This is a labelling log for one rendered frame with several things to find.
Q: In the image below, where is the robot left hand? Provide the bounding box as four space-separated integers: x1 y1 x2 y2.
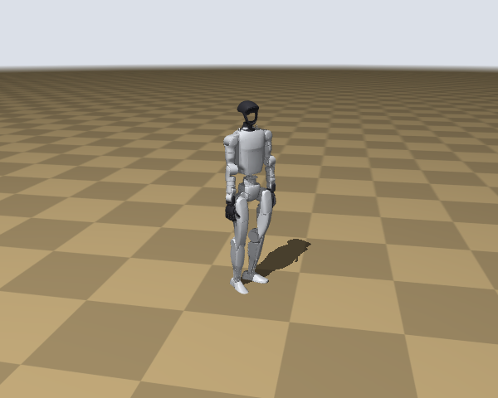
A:
266 183 276 208

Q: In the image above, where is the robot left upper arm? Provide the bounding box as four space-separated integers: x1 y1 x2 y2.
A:
263 129 276 167

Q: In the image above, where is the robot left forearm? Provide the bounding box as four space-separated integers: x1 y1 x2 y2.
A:
265 164 276 189

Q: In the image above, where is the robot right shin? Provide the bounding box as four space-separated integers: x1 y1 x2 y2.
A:
230 238 245 283

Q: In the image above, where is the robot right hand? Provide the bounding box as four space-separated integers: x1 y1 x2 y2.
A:
225 196 240 221

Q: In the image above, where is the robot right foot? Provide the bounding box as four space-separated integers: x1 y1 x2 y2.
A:
230 278 248 294

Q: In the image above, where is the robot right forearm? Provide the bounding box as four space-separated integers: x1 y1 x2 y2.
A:
225 166 237 202

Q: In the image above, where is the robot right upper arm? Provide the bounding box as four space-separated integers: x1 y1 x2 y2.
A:
223 133 239 175

